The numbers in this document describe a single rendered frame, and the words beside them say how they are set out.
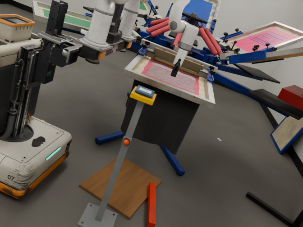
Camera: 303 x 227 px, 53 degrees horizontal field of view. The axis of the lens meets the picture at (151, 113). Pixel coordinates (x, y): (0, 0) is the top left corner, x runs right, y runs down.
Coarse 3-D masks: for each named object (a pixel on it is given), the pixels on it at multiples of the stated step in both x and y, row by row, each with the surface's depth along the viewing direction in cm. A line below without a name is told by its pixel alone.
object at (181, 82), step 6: (180, 72) 235; (174, 78) 213; (180, 78) 218; (186, 78) 224; (198, 78) 237; (174, 84) 200; (180, 84) 205; (186, 84) 210; (192, 84) 215; (198, 84) 221; (186, 90) 198; (192, 90) 202; (198, 90) 208
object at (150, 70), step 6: (150, 60) 235; (150, 66) 220; (156, 66) 226; (168, 66) 238; (144, 72) 201; (150, 72) 206; (156, 72) 212; (162, 72) 217; (168, 72) 222; (156, 78) 198; (162, 78) 203; (168, 78) 208
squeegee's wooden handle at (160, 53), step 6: (156, 48) 233; (156, 54) 234; (162, 54) 234; (168, 54) 233; (174, 54) 234; (168, 60) 235; (186, 60) 233; (186, 66) 235; (192, 66) 234; (198, 66) 233; (198, 72) 235
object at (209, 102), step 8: (136, 56) 217; (144, 56) 237; (136, 64) 202; (128, 72) 181; (136, 72) 183; (144, 80) 181; (152, 80) 181; (160, 88) 182; (168, 88) 181; (176, 88) 182; (208, 88) 207; (184, 96) 182; (192, 96) 181; (200, 96) 184; (208, 96) 191; (208, 104) 181
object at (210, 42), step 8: (152, 24) 321; (160, 24) 299; (168, 24) 301; (152, 32) 287; (160, 32) 288; (200, 32) 290; (208, 32) 299; (176, 40) 277; (208, 40) 287; (216, 48) 296; (216, 56) 286
